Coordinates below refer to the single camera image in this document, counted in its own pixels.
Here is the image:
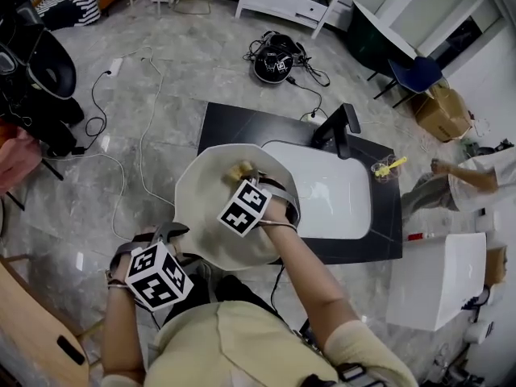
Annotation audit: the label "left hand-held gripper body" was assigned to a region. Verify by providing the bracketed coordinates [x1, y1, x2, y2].
[109, 231, 194, 312]

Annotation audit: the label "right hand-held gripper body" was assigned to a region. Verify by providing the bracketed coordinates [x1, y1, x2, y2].
[216, 175, 300, 238]

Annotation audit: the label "yellow sponge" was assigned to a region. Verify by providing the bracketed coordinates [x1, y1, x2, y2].
[224, 160, 254, 184]

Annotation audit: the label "cream frying pan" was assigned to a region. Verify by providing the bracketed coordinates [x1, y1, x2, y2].
[164, 143, 302, 273]

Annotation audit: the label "person's left forearm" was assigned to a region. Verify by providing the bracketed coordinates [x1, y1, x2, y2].
[100, 284, 147, 378]

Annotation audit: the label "person's right forearm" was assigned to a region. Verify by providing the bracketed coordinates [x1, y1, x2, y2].
[264, 222, 362, 342]

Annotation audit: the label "person's right hand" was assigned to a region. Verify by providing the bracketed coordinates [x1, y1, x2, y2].
[261, 195, 290, 225]

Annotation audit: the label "person's left hand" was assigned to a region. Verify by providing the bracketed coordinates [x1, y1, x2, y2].
[116, 252, 132, 284]

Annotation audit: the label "person's shoe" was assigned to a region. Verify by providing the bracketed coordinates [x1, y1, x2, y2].
[185, 252, 218, 293]

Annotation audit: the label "person's black trousers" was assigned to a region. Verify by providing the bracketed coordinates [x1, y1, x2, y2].
[163, 274, 283, 326]

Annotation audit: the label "dark sink cabinet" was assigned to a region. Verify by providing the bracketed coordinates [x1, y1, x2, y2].
[197, 102, 404, 264]

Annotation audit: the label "white sink basin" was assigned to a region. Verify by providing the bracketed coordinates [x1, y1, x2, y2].
[260, 140, 372, 240]

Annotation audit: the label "black oval case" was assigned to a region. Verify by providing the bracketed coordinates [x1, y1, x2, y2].
[253, 32, 307, 85]
[26, 30, 77, 101]

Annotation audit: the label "person's cream shirt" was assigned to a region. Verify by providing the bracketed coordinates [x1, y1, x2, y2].
[100, 300, 418, 387]

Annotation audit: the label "clear glass holder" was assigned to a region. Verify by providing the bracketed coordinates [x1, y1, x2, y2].
[371, 155, 400, 183]

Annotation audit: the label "light wooden chair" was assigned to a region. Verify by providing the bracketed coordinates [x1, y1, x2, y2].
[0, 256, 89, 387]

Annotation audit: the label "black waist device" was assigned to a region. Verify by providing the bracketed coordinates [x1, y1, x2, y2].
[298, 318, 323, 354]

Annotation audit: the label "pink chair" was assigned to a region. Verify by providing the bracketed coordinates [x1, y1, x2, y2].
[0, 121, 65, 211]

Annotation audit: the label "dark green bathtub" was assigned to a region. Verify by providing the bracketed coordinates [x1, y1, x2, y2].
[347, 0, 418, 82]

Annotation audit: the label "blue chair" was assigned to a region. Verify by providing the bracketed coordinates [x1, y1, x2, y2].
[372, 56, 444, 108]

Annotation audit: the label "large cardboard box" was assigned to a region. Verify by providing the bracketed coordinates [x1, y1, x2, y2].
[410, 85, 473, 144]

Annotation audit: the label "white block cabinet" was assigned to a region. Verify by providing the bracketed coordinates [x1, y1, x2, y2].
[385, 231, 488, 332]

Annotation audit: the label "black white striped cushion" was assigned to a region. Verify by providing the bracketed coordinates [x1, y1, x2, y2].
[35, 0, 102, 27]

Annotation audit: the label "small black faucet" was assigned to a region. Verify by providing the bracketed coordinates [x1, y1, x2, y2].
[461, 284, 491, 312]

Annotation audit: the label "small cardboard box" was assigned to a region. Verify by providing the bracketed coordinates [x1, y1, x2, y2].
[483, 246, 508, 285]

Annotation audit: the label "white cylindrical appliance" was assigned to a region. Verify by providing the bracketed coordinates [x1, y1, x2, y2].
[463, 320, 495, 344]

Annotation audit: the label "white floor cable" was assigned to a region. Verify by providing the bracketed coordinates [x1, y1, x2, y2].
[42, 152, 136, 242]
[120, 46, 177, 209]

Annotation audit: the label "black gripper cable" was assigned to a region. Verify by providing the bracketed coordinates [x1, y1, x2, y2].
[269, 262, 287, 312]

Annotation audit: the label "black power cable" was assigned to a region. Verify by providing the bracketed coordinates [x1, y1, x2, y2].
[288, 77, 323, 120]

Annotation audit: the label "black floor cable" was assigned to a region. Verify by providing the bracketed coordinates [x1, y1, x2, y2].
[70, 69, 109, 156]

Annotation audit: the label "black harness strap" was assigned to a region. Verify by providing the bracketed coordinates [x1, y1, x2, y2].
[304, 363, 388, 387]

